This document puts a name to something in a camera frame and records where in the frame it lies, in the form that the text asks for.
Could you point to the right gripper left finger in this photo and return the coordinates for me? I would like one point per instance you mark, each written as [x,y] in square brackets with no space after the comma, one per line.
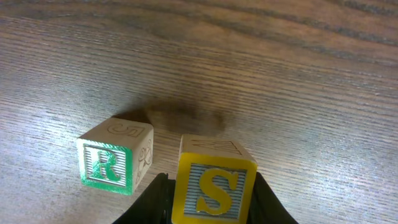
[154,205]

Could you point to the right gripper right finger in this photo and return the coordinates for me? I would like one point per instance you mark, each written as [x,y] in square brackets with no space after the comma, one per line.
[265,207]

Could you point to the yellow S block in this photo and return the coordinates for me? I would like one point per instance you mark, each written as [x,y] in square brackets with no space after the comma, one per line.
[214,182]

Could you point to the green R block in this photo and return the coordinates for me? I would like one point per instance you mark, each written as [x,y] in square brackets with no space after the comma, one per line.
[115,155]

